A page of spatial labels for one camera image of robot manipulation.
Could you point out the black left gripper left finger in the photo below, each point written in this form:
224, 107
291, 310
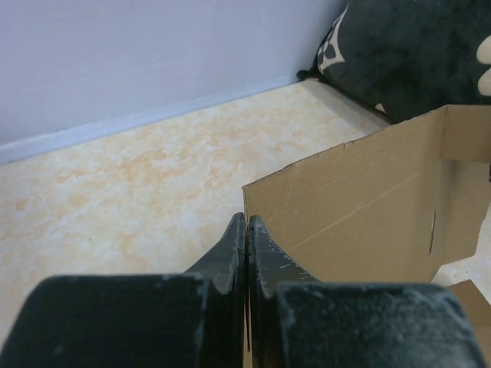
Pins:
191, 319

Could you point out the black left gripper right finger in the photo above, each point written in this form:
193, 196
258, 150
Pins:
298, 321

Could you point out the brown cardboard box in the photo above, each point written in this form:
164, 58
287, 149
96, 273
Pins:
392, 207

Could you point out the black floral pillow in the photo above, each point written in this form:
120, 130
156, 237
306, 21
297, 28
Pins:
406, 58

